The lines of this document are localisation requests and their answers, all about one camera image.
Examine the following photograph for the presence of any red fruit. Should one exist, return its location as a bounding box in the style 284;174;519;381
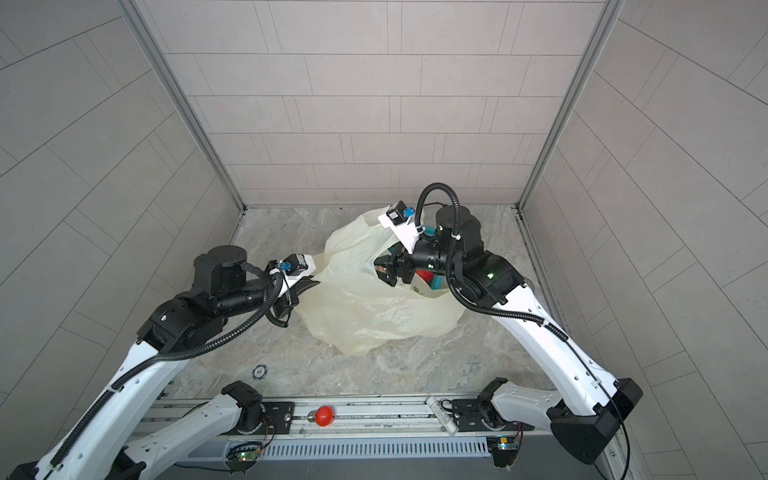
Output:
416;270;435;285

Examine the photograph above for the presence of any translucent cream plastic bag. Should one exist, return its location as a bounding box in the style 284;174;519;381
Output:
296;208;465;356

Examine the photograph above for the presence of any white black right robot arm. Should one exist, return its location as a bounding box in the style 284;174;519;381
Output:
374;202;643;467

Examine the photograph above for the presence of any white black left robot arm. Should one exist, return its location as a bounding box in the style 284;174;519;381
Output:
10;245;317;479

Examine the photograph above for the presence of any teal plastic basket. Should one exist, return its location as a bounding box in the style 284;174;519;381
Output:
413;227;447;290

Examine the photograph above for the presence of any red emergency stop button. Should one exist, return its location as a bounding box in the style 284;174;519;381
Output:
307;405;335;427

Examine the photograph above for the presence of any left circuit board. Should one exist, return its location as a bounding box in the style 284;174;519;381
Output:
225;441;263;475

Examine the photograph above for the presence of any circuit board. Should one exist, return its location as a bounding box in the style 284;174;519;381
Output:
486;436;521;468
225;441;263;475

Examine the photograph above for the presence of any ventilation grille strip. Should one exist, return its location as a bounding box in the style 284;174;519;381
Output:
260;437;491;461

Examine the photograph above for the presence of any right circuit board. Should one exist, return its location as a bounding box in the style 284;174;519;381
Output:
486;436;521;468

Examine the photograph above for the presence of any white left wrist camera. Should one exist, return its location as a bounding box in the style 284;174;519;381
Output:
266;253;316;278

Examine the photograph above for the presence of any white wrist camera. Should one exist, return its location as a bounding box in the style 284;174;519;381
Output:
378;201;424;254
266;253;316;278

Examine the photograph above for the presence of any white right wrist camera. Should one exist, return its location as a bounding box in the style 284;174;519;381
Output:
378;201;424;254

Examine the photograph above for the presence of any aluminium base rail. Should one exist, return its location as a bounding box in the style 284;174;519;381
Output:
122;392;622;448

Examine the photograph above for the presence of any white label block on rail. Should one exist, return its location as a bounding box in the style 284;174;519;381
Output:
426;396;459;436

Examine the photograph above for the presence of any aluminium corner post left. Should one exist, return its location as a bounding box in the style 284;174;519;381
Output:
116;0;247;213

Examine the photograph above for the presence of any aluminium corner post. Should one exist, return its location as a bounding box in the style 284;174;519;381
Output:
517;0;624;212
116;0;247;213

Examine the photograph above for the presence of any aluminium corner post right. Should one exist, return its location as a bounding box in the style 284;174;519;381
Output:
517;0;624;212

